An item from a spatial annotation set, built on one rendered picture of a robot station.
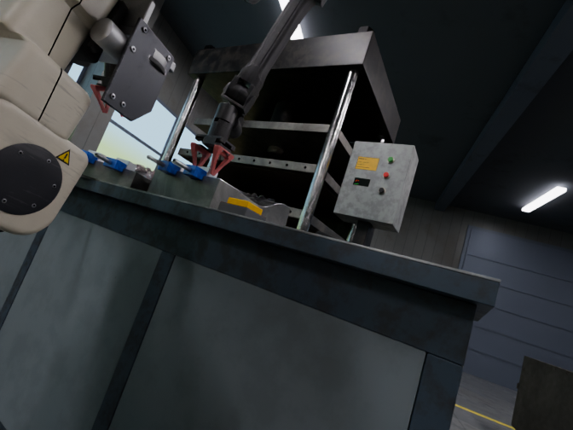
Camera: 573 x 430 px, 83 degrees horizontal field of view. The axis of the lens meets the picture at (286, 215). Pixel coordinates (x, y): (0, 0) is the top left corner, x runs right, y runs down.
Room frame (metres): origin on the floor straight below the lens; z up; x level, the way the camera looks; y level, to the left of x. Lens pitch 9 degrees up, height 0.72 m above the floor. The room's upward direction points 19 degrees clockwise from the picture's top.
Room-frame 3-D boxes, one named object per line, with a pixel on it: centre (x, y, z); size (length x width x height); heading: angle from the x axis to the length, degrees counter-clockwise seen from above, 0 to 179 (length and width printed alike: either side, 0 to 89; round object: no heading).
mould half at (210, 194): (1.10, 0.17, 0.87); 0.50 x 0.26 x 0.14; 148
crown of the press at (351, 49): (2.16, 0.21, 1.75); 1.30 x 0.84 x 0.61; 58
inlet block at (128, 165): (0.94, 0.53, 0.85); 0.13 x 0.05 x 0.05; 165
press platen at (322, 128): (2.21, 0.18, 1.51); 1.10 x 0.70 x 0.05; 58
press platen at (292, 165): (2.21, 0.18, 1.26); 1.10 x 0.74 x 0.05; 58
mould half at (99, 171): (1.22, 0.52, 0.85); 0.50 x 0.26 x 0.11; 165
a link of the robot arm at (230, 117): (0.88, 0.25, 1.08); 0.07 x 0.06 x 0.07; 174
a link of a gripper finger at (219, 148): (0.87, 0.23, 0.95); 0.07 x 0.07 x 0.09; 58
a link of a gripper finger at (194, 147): (0.89, 0.27, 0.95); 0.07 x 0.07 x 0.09; 58
